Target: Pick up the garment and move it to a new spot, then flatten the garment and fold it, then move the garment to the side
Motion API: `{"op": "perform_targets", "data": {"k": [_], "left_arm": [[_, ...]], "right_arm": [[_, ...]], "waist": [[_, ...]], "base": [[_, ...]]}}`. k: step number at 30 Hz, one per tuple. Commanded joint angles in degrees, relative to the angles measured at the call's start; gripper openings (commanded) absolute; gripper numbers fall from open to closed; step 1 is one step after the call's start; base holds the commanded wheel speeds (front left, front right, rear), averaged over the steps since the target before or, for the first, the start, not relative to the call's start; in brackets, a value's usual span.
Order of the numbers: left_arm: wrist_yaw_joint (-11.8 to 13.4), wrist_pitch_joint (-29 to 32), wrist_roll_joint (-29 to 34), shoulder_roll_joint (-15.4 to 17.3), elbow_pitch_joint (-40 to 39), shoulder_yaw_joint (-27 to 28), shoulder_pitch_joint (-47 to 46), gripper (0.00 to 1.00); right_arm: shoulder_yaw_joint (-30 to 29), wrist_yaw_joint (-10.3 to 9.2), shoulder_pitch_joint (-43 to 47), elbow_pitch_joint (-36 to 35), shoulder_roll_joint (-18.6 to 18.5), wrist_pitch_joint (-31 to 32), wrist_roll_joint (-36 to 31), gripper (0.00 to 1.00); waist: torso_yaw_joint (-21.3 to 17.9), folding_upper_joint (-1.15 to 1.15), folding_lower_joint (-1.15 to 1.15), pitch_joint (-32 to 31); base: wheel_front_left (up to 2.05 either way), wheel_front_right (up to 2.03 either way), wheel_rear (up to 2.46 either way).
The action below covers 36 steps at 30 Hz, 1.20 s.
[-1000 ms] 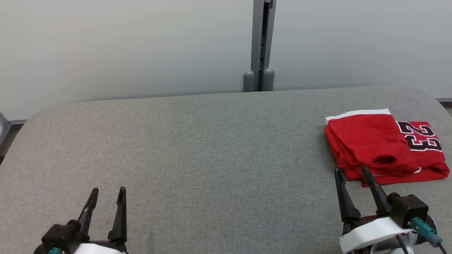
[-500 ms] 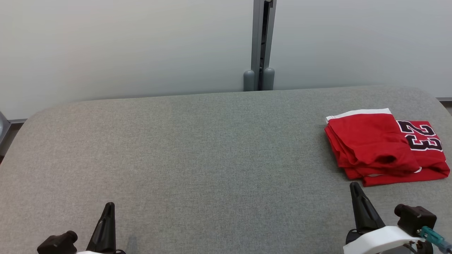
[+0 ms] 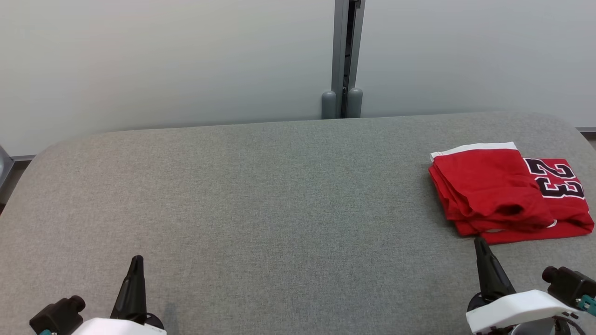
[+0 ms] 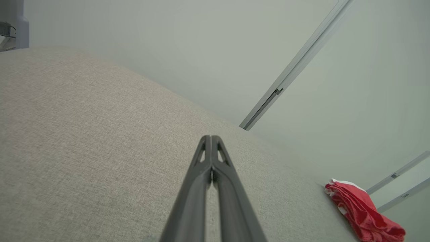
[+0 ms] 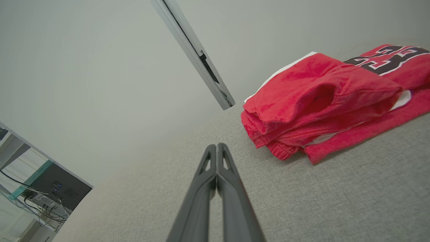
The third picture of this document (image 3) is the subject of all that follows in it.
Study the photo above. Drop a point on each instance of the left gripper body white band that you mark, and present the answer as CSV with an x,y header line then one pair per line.
x,y
121,328

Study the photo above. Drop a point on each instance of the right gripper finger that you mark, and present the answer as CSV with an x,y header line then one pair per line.
x,y
491,279

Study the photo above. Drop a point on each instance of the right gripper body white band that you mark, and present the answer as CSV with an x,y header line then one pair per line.
x,y
521,307

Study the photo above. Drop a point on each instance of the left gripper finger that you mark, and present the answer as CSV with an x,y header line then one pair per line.
x,y
132,298

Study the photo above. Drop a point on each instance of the red shorts with white stripe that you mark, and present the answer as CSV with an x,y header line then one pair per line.
x,y
484,186

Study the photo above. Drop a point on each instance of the red basketball jersey number 23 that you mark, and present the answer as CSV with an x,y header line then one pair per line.
x,y
565,209

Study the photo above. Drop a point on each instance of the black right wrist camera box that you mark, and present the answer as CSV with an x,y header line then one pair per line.
x,y
570,286

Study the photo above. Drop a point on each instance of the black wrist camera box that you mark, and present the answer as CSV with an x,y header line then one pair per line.
x,y
570,286
58,316

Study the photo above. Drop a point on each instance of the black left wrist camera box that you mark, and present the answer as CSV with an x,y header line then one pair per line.
x,y
58,316

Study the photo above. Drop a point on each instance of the grey wall partition post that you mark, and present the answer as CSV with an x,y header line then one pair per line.
x,y
344,56

